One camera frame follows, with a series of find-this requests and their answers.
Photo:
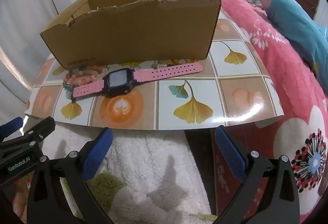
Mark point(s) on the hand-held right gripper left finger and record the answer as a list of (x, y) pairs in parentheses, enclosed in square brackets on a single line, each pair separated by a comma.
[(97, 155)]

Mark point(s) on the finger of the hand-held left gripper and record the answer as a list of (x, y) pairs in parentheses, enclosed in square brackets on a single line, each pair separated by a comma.
[(38, 130), (11, 126)]

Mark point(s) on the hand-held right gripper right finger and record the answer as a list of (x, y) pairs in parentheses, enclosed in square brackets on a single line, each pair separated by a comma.
[(230, 152)]

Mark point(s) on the brown cardboard box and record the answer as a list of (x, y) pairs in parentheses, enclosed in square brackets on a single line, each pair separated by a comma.
[(128, 34)]

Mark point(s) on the white fluffy blanket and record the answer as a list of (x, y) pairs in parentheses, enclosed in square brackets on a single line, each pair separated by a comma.
[(143, 157)]

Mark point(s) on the leaf tile pattern table mat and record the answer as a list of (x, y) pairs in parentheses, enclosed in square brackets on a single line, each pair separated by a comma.
[(240, 91)]

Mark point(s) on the white curtain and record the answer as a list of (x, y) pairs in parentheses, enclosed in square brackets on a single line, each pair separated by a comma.
[(20, 34)]

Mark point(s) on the pink floral blanket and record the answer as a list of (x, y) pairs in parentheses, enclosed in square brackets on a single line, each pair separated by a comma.
[(281, 65)]

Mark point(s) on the small metal hair clip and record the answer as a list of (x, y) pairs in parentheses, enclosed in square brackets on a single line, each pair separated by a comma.
[(162, 65)]

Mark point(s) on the teal pillow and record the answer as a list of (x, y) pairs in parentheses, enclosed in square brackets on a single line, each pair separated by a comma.
[(294, 21)]

